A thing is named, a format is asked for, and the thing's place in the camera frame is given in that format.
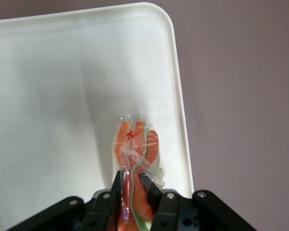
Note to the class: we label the triangle sandwich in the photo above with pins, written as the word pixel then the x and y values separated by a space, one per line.
pixel 139 149

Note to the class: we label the cream plastic tray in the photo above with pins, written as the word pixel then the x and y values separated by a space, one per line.
pixel 62 96

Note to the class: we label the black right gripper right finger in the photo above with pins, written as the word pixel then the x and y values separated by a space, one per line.
pixel 165 207

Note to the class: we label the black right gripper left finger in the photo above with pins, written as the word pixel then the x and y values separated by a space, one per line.
pixel 103 204

